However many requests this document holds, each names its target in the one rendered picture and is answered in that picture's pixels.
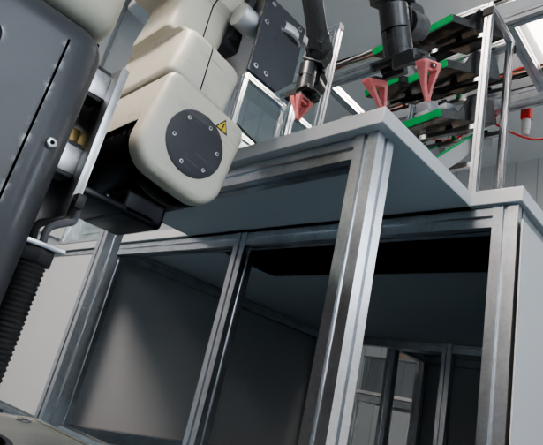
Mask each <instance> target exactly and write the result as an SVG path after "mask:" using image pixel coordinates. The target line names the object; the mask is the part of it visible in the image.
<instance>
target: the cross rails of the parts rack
mask: <svg viewBox="0 0 543 445"><path fill-rule="evenodd" d="M480 40H483V33H481V34H476V35H473V36H471V37H468V38H465V39H462V40H460V41H455V42H452V43H450V44H447V45H444V46H442V47H439V48H437V49H432V50H429V51H427V52H429V53H430V57H432V56H435V55H438V54H440V53H443V52H446V51H449V50H452V49H456V48H459V47H462V46H464V45H467V44H470V43H473V42H476V41H480ZM502 53H505V47H502V48H499V49H494V50H491V56H497V55H500V54H502ZM478 83H479V77H475V78H472V79H467V80H463V81H460V82H457V83H453V84H450V85H446V86H444V87H438V88H435V89H433V92H432V96H433V95H437V94H442V93H446V92H449V91H452V90H456V89H459V88H462V87H468V86H471V85H475V84H478ZM501 93H502V87H499V88H496V89H492V90H488V91H487V97H488V96H492V95H496V94H501ZM477 95H478V94H472V95H468V96H465V97H461V98H459V99H454V100H450V101H448V103H451V104H454V105H457V104H460V103H464V102H466V100H467V99H468V98H469V96H475V97H477ZM423 98H424V96H423V93H418V94H413V95H410V96H406V97H404V98H400V99H396V100H394V101H390V102H387V108H390V107H394V106H397V105H400V104H404V103H407V102H413V101H416V100H419V99H423ZM472 131H474V124H468V125H464V126H460V127H456V128H452V129H448V130H443V131H439V132H432V133H428V134H423V135H419V136H415V137H416V138H417V139H418V140H419V141H420V142H421V141H426V140H433V139H438V138H442V137H447V136H451V135H455V134H459V133H464V132H472ZM496 137H499V131H495V132H487V133H484V140H487V139H491V138H496ZM465 138H467V137H464V138H460V139H455V140H447V141H443V142H438V143H433V144H429V145H426V147H427V149H429V148H431V147H433V146H435V145H437V146H438V148H442V147H450V146H454V145H455V144H456V143H458V142H459V141H461V140H463V139H465Z"/></svg>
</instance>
